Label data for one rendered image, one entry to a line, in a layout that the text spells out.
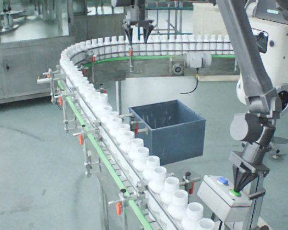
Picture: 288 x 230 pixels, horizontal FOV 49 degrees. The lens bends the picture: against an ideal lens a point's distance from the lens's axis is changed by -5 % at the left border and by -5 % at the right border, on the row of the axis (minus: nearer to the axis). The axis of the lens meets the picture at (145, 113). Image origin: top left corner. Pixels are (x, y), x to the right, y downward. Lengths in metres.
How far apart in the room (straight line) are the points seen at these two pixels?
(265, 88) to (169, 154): 0.96
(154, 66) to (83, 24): 3.69
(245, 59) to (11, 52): 3.69
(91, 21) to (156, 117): 4.57
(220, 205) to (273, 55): 0.64
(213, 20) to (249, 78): 4.36
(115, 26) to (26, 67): 2.64
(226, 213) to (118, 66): 2.02
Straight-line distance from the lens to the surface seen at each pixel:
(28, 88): 4.44
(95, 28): 6.41
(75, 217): 2.57
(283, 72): 1.37
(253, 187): 1.65
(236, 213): 0.94
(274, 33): 1.30
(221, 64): 2.92
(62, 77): 2.08
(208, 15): 5.17
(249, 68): 0.86
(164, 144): 1.69
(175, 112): 2.01
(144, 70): 2.79
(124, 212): 0.98
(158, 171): 0.94
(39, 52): 4.34
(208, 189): 0.97
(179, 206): 0.84
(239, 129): 0.82
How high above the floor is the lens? 1.67
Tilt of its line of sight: 24 degrees down
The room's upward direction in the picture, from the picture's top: straight up
